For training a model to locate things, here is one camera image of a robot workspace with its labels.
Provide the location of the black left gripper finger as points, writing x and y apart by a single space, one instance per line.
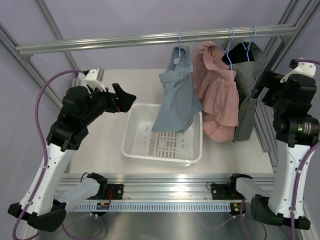
125 105
121 94

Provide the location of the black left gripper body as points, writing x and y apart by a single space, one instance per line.
102 101

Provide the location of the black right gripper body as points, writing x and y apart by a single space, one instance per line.
272 82

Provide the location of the grey pleated skirt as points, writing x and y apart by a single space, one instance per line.
246 72

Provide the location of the pink ruffled skirt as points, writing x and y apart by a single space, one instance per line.
216 89

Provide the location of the blue denim skirt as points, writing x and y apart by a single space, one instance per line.
180 104

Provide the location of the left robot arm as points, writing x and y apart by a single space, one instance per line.
40 208

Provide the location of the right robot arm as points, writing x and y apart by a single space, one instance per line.
297 136

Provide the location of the white plastic basket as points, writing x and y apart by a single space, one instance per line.
175 149

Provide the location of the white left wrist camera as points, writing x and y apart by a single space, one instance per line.
93 79

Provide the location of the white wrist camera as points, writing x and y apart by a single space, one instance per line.
301 67
93 79

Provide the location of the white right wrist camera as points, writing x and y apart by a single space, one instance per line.
301 67

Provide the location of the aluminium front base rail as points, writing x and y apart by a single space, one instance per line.
162 187

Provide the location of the aluminium hanging rail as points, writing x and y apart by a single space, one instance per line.
281 30

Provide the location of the white slotted cable duct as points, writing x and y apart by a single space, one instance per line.
153 207

